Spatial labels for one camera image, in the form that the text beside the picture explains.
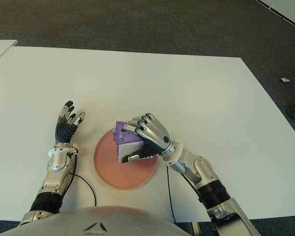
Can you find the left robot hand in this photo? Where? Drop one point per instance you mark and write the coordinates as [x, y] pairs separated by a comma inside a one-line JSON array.
[[64, 130]]

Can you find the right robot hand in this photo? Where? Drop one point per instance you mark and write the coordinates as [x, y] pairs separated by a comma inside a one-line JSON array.
[[155, 137]]

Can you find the purple tissue paper pack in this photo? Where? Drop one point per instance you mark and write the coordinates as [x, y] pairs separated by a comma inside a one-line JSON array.
[[126, 143]]

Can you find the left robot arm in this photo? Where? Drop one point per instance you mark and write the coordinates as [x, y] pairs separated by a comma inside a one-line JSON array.
[[56, 169]]

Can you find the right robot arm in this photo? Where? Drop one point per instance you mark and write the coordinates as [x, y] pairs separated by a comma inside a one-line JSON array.
[[199, 167]]

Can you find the pink round plate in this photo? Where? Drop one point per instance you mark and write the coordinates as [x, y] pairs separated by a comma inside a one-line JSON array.
[[127, 175]]

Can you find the grey robot torso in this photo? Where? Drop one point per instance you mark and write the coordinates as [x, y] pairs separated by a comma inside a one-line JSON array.
[[96, 221]]

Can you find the grey metal table leg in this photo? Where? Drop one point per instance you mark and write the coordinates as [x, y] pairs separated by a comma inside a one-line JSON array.
[[196, 229]]

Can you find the neighbouring white table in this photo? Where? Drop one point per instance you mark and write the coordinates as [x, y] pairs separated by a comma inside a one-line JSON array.
[[1, 49]]

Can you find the small white floor object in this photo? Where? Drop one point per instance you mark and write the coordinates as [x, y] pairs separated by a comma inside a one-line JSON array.
[[285, 80]]

